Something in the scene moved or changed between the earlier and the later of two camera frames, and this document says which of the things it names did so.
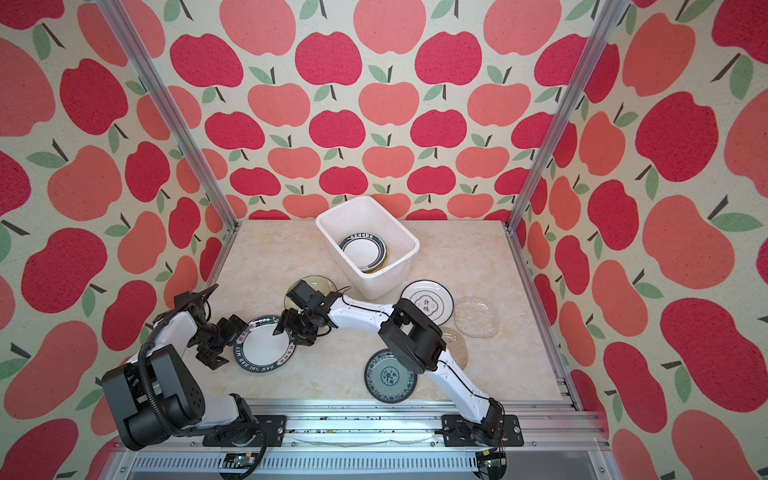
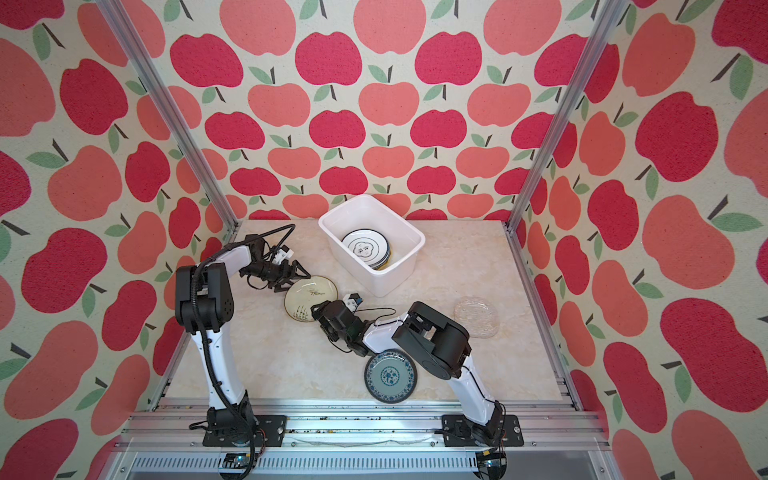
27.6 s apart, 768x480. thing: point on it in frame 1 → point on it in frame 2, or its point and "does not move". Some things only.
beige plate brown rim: (317, 282) does not move
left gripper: (230, 331) → (283, 278)
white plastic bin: (373, 248) does not move
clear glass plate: (476, 317) does not move
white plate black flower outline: (432, 297) → (369, 245)
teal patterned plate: (387, 380) does not move
